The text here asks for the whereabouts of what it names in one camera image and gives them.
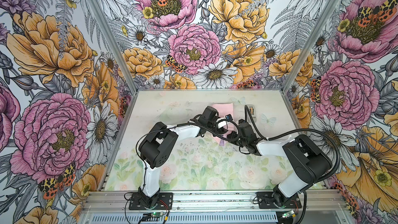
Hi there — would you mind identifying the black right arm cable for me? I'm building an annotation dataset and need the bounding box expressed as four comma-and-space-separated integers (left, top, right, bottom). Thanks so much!
244, 104, 342, 224

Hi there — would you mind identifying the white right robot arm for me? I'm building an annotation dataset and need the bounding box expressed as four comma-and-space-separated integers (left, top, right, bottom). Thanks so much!
227, 120, 333, 207

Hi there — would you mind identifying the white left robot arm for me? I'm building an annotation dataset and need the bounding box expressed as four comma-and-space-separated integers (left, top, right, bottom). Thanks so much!
136, 106, 233, 200

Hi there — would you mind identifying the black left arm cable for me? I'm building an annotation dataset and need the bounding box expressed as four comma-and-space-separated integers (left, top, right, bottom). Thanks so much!
134, 116, 241, 175

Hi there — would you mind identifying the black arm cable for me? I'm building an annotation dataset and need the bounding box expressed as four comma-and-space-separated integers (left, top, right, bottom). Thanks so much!
134, 116, 241, 175
244, 104, 342, 224

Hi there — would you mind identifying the purple wrapping paper sheet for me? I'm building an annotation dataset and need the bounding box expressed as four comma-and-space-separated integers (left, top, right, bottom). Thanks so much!
212, 103, 235, 147

